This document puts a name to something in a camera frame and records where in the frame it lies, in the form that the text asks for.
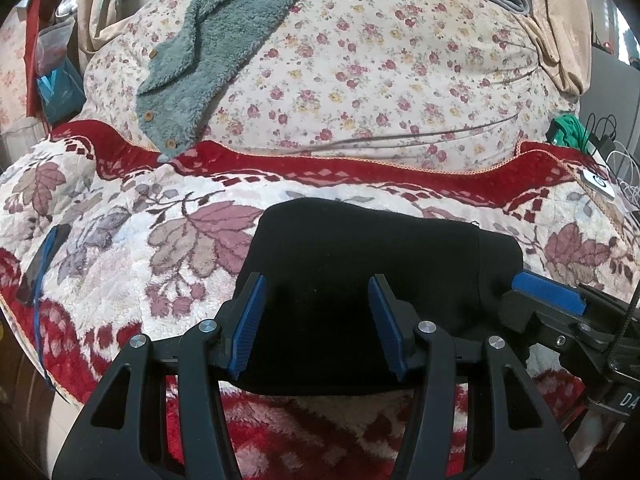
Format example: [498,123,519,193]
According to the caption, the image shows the beige curtain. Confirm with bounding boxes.
[75,0,137,67]
[504,0,597,100]

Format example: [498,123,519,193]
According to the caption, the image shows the black charger with cable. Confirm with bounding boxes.
[582,112,622,155]

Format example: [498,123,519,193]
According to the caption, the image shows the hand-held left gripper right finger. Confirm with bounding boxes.
[367,275,581,480]

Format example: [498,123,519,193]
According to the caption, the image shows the blue cable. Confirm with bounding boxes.
[31,230,67,392]

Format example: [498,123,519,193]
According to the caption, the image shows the black pants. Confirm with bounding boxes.
[232,197,527,397]

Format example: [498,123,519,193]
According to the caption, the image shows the red leaf-patterned blanket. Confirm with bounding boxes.
[0,120,640,480]

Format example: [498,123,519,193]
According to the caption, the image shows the blue box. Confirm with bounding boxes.
[36,57,87,129]

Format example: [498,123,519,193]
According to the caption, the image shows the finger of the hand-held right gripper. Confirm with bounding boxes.
[500,270,626,367]

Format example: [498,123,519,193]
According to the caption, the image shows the floral quilt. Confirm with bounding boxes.
[82,0,582,172]

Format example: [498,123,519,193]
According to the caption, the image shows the teal fleece jacket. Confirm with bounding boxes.
[136,0,335,163]

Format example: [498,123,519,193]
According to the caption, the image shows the green cloth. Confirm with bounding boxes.
[545,114,594,154]

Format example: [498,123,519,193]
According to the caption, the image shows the clear plastic bag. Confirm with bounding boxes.
[37,20,77,77]

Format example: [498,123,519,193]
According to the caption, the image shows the red hanging cloth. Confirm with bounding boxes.
[22,0,67,111]

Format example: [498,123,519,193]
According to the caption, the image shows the white charger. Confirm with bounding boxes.
[582,167,619,202]

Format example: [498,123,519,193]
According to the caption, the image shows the white cables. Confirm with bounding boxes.
[605,140,640,223]

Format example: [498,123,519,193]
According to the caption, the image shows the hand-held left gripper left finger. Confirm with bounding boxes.
[50,272,268,480]

